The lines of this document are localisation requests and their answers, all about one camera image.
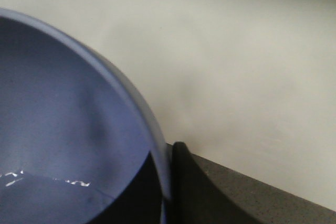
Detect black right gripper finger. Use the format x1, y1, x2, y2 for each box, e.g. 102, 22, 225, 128
172, 142, 261, 223

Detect blue cooking pot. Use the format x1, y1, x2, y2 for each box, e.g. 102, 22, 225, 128
1, 9, 172, 223

